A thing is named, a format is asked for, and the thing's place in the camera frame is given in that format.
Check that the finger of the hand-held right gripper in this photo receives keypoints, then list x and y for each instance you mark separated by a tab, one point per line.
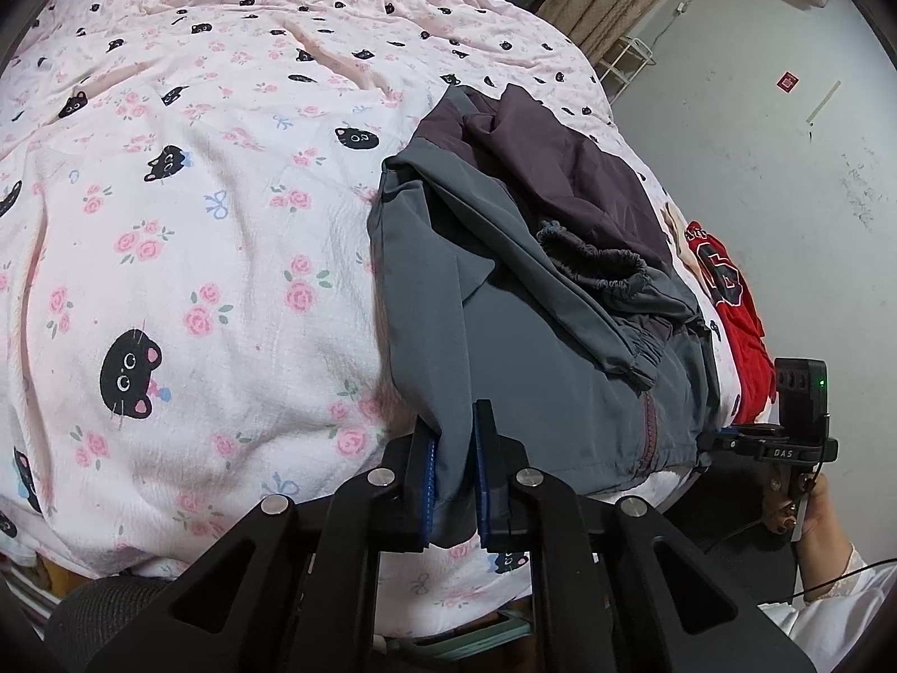
725	443

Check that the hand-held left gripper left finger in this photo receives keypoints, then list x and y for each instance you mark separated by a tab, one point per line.
425	498

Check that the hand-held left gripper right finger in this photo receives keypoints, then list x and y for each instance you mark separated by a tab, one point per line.
483	484

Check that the grey and purple jacket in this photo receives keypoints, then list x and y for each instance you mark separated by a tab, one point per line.
532	364

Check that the person's right forearm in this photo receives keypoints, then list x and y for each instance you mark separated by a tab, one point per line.
841	610

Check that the person's right hand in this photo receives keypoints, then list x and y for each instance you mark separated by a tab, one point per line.
820	526

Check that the red jersey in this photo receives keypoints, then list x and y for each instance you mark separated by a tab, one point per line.
743	336

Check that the beige cloth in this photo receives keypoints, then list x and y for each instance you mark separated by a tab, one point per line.
674	224

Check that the black office chair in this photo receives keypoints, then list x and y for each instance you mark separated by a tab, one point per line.
105	617

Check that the pink cat print blanket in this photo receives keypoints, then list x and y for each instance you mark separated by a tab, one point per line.
210	224

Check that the teal plastic frame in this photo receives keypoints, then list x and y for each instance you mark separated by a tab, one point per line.
448	641

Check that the white wall strip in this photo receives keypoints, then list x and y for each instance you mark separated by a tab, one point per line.
823	104

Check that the red wall sticker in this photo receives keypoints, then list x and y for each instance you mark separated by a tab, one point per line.
788	81

